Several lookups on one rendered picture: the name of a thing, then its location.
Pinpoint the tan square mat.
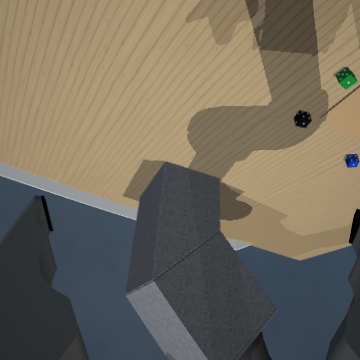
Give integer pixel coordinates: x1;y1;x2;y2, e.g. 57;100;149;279
319;85;360;143

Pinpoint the green die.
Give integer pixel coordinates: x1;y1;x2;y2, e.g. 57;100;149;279
336;67;357;89

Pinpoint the black die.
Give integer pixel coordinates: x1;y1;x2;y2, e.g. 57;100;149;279
294;110;312;128

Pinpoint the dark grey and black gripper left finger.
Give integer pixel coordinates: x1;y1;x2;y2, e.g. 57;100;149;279
0;195;89;360

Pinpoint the blue die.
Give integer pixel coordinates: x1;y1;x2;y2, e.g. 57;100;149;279
345;154;360;168

